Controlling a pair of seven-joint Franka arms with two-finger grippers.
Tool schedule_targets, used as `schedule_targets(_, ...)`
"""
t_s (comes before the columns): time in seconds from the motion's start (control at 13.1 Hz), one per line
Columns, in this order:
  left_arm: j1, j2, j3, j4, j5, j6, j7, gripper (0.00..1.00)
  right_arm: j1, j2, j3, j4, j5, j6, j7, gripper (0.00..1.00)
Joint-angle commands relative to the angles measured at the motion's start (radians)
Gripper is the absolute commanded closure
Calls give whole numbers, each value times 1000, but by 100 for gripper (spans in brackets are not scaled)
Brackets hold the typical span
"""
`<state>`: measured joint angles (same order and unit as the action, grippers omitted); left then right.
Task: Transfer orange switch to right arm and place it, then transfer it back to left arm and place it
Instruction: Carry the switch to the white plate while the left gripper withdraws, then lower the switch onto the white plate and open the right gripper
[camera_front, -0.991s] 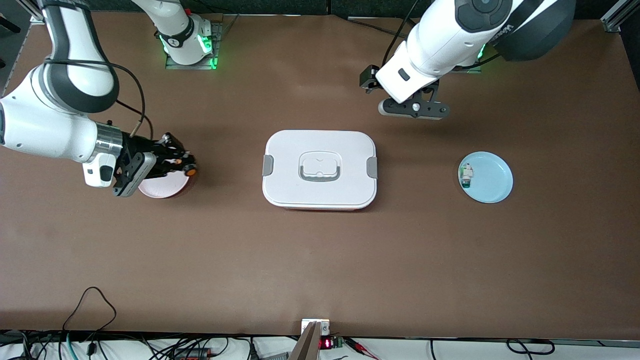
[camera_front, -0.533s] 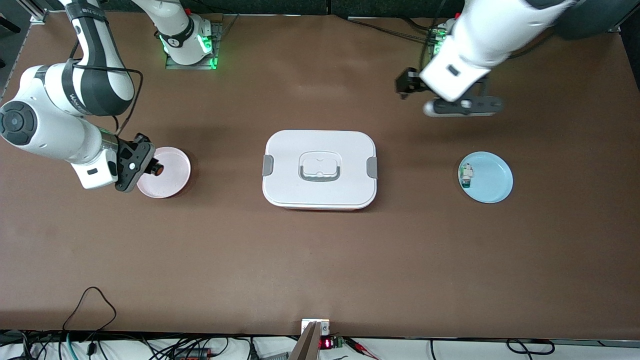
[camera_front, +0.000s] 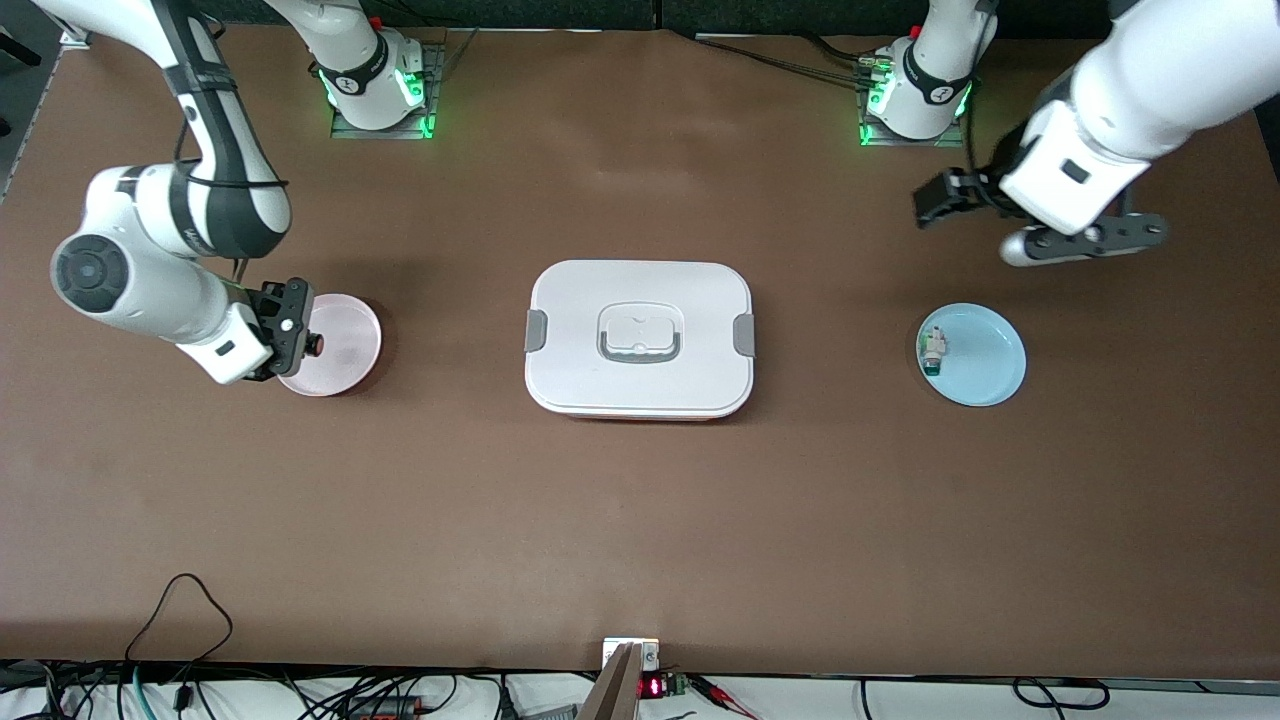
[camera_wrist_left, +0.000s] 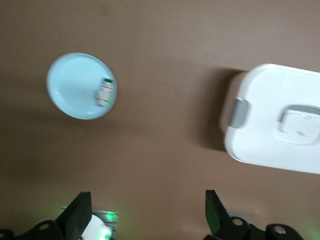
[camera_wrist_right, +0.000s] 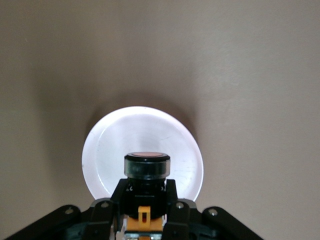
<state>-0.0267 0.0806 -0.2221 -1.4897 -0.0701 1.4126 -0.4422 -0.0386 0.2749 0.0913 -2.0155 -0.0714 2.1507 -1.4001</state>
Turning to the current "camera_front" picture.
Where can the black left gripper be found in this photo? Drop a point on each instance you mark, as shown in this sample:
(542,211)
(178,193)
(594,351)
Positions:
(968,190)

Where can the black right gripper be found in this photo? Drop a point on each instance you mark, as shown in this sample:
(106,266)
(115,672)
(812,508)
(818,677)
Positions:
(272,300)

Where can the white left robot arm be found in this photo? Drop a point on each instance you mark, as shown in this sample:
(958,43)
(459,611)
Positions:
(1120,90)

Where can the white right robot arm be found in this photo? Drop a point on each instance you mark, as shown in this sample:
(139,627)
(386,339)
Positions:
(150,290)

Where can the small white box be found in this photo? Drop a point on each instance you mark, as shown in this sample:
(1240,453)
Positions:
(650,655)

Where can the pink round plate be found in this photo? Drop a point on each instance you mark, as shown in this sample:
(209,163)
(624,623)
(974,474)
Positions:
(345,345)

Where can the light blue round plate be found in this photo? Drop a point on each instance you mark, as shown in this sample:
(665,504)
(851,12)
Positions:
(985,360)

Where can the orange and black device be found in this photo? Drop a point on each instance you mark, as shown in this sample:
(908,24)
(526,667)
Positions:
(385,712)

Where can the red LED display module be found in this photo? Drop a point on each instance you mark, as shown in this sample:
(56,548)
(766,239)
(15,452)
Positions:
(652,687)

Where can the red and black clip leads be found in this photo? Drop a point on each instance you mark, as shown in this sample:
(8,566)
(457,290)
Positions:
(720,690)

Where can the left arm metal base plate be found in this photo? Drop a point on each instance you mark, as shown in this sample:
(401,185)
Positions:
(915,143)

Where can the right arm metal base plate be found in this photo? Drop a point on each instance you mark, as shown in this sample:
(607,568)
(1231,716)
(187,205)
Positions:
(385,134)

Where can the aluminium camera mount bar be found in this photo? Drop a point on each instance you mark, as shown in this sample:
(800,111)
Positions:
(615,690)

